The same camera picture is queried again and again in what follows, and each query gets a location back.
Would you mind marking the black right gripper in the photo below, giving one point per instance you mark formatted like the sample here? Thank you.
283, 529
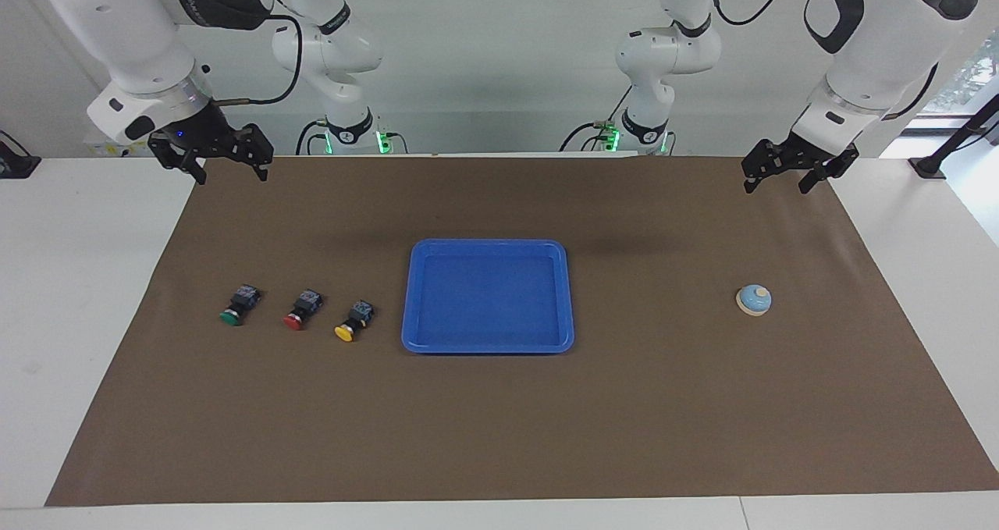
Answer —
211, 136

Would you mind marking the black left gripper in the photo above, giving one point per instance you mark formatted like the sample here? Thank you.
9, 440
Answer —
788, 155

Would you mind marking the light blue call bell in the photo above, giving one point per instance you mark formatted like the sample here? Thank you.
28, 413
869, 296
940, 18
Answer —
755, 300

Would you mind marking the green push button switch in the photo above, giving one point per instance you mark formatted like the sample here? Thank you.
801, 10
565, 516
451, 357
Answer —
242, 300

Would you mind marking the red push button switch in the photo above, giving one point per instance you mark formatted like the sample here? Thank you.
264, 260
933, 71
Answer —
306, 305

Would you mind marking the yellow push button switch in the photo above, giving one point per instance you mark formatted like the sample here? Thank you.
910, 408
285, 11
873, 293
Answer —
359, 313

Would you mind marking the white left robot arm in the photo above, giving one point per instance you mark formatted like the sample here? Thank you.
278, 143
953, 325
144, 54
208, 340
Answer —
874, 54

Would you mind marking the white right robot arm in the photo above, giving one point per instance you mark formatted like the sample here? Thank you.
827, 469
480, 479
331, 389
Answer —
140, 30

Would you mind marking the blue plastic tray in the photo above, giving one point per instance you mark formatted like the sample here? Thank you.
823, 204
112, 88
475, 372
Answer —
488, 304

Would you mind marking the white yellow power strip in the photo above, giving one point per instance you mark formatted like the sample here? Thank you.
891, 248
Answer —
105, 149

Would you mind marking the black clamp stand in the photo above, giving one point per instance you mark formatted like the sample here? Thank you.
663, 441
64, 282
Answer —
948, 146

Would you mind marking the window with greenery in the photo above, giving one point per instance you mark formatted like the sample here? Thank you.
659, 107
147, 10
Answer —
975, 77

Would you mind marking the brown table mat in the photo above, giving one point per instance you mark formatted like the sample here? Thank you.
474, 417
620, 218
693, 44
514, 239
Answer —
499, 421

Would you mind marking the black desk mount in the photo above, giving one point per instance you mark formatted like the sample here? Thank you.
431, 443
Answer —
15, 163

